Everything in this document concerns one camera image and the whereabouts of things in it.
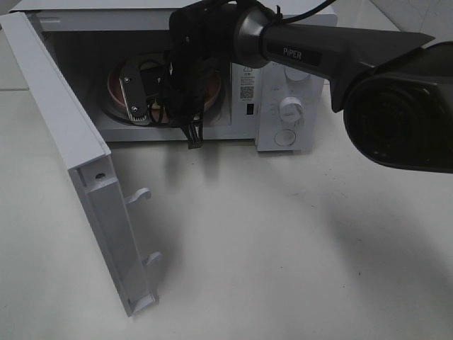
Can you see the white lower microwave knob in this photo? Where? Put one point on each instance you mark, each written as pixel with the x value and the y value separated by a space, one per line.
pixel 290 109

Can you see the sandwich on plate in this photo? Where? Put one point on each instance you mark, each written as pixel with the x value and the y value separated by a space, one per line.
pixel 151 65

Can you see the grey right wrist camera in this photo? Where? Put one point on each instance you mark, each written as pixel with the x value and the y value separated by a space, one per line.
pixel 134 95

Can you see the white upper microwave knob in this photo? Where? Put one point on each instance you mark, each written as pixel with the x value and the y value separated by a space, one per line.
pixel 295 75

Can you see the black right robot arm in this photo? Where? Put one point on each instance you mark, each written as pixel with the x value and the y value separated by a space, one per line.
pixel 393 88

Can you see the white microwave oven body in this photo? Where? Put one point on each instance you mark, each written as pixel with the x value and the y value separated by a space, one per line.
pixel 88 39

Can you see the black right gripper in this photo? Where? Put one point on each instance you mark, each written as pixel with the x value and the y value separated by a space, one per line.
pixel 188 70

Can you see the white microwave knob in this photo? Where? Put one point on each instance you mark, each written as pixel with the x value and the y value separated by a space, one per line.
pixel 290 109
pixel 295 75

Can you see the pink plate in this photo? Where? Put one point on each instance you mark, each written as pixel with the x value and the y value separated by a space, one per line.
pixel 151 88

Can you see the glass microwave turntable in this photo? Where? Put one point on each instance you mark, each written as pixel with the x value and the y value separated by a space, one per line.
pixel 160 120

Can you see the round white door button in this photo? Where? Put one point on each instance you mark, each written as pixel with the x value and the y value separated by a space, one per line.
pixel 285 138

